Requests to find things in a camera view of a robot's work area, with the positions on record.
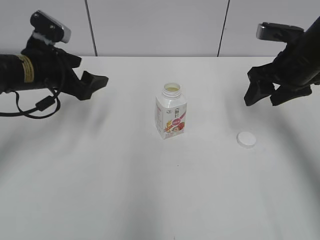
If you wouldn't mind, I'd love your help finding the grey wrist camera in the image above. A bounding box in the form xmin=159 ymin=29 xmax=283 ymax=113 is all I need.
xmin=256 ymin=22 xmax=304 ymax=43
xmin=30 ymin=10 xmax=72 ymax=44

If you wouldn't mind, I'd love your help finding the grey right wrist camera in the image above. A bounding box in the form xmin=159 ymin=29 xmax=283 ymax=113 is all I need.
xmin=256 ymin=22 xmax=304 ymax=43

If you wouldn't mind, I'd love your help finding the white ribbed bottle cap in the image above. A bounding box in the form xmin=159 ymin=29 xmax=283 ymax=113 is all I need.
xmin=236 ymin=131 xmax=257 ymax=149

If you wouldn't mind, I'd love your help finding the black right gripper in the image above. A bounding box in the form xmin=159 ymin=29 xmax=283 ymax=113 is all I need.
xmin=244 ymin=32 xmax=320 ymax=107

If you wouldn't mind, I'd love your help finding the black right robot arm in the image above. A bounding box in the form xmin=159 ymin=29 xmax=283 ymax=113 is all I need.
xmin=244 ymin=19 xmax=320 ymax=106

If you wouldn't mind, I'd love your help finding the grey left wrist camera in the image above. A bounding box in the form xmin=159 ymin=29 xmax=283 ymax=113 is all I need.
xmin=30 ymin=10 xmax=72 ymax=44

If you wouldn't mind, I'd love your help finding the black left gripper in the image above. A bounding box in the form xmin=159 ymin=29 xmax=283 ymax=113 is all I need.
xmin=20 ymin=35 xmax=109 ymax=100

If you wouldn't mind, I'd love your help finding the white yili changqing yogurt bottle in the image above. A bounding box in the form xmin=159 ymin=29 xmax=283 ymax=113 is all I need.
xmin=154 ymin=82 xmax=187 ymax=139

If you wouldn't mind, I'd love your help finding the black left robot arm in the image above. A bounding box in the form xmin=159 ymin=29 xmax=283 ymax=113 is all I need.
xmin=0 ymin=36 xmax=109 ymax=101

